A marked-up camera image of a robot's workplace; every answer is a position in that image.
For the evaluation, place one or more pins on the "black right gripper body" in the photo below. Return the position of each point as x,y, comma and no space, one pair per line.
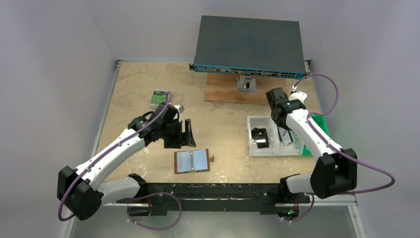
284,130

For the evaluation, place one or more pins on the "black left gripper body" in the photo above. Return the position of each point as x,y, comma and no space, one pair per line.
181,133

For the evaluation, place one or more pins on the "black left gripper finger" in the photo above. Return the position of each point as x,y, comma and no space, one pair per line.
188,139
174,137

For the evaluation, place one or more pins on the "brown leather card holder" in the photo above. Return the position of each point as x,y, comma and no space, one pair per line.
192,161

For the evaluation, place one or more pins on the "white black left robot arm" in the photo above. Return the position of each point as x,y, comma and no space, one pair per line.
83,189

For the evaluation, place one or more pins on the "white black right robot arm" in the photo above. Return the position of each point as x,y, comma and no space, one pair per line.
335,170

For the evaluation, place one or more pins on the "grey cards in middle bin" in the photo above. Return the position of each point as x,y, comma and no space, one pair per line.
286,136

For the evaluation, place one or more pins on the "black cards in left bin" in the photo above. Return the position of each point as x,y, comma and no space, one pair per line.
260,137

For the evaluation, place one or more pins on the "white left plastic bin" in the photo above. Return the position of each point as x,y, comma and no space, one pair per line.
267,123

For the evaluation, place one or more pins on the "white plastic bin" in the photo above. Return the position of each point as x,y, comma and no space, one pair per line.
294,149
267,123

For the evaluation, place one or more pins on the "green white small box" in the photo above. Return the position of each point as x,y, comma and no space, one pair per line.
158,97

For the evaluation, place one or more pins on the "green plastic bin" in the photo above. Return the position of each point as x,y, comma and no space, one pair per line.
321,122

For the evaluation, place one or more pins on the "white middle plastic bin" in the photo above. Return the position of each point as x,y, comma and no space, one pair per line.
294,149

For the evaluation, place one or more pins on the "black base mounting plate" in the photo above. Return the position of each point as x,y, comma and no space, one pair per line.
264,198

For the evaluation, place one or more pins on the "brown wooden board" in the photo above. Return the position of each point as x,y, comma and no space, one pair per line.
222,88

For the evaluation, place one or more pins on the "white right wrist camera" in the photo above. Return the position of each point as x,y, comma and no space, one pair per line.
295,94

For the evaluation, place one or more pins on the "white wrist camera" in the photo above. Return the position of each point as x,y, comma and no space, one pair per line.
295,94
180,108

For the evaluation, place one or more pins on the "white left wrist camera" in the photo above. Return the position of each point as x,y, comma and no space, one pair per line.
180,108

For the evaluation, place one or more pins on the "grey camera on mount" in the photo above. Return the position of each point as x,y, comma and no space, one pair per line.
246,85

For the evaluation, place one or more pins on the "grey blue network switch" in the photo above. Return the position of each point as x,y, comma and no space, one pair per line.
249,46

